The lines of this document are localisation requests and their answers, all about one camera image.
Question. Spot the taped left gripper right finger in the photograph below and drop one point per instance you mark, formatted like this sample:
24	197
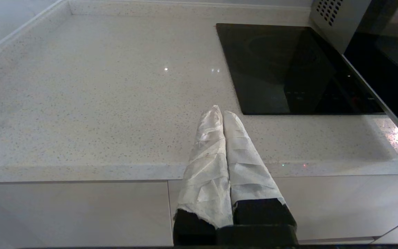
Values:
247	173

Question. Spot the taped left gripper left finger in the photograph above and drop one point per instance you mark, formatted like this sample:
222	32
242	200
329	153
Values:
206	173

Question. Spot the black glass microwave door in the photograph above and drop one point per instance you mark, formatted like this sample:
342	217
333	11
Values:
392	69

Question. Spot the black induction cooktop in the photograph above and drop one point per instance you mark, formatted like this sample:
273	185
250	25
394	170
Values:
282	69

